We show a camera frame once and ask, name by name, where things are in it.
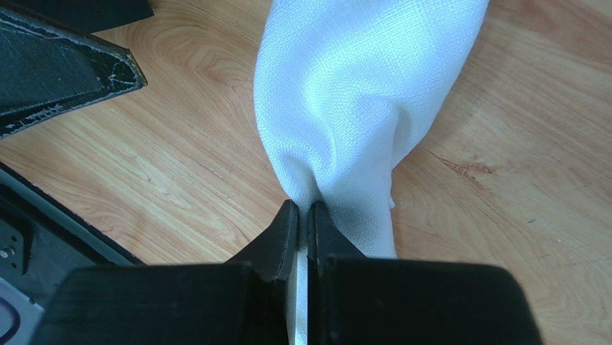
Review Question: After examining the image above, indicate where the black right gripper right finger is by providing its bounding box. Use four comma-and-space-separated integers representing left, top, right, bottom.
307, 201, 366, 344

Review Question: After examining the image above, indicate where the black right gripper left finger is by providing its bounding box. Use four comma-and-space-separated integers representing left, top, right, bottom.
226, 200, 300, 344

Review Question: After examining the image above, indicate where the white cloth napkin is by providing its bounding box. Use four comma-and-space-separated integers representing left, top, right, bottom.
252, 0, 491, 345

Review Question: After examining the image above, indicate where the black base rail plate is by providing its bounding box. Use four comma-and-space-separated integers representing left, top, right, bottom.
0, 162, 144, 345

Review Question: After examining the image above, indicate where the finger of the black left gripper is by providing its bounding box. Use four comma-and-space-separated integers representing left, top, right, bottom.
10, 0, 154, 33
1, 6, 147, 138

